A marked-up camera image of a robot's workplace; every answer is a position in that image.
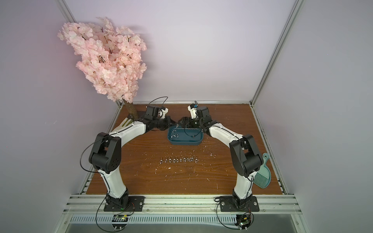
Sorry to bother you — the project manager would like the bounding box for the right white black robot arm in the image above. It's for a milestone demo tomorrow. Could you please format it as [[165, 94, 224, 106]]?
[[183, 103, 264, 208]]

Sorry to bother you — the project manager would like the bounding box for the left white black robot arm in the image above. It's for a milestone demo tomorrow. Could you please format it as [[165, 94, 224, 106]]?
[[89, 106, 174, 208]]

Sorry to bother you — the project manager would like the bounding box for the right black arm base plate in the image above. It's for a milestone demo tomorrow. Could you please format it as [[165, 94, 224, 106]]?
[[215, 195, 260, 212]]

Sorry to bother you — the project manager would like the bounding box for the pink artificial blossom tree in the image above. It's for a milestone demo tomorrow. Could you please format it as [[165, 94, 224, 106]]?
[[57, 17, 147, 108]]

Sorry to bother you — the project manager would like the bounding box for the aluminium front rail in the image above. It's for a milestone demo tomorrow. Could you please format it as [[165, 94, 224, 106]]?
[[63, 194, 301, 215]]

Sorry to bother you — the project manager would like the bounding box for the right small circuit board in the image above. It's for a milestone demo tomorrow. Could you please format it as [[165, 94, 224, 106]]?
[[235, 213, 254, 231]]

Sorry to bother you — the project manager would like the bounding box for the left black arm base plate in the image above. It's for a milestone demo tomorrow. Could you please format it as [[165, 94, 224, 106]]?
[[104, 196, 145, 212]]

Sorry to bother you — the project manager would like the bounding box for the teal plastic dustpan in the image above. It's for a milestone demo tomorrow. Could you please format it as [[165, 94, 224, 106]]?
[[254, 153, 272, 189]]

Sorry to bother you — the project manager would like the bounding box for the left small circuit board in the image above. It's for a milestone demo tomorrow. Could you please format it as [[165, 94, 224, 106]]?
[[111, 214, 129, 232]]

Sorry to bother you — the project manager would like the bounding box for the small circuit board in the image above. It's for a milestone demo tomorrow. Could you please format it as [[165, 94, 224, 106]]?
[[111, 214, 129, 232], [235, 213, 254, 231]]

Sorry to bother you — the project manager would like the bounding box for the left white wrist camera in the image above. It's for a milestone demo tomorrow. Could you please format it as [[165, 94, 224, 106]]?
[[160, 106, 168, 119]]

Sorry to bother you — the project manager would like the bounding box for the teal plastic storage box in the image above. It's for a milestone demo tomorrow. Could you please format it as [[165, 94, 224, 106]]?
[[167, 126, 204, 146]]

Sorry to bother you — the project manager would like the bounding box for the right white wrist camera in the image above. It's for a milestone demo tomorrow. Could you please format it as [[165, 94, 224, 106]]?
[[187, 104, 198, 119]]

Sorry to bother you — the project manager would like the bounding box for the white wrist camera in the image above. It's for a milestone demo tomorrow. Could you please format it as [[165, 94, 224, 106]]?
[[187, 104, 198, 119], [160, 106, 168, 119]]

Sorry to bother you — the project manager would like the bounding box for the white green work glove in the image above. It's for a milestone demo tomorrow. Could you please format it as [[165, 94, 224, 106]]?
[[112, 117, 133, 132]]

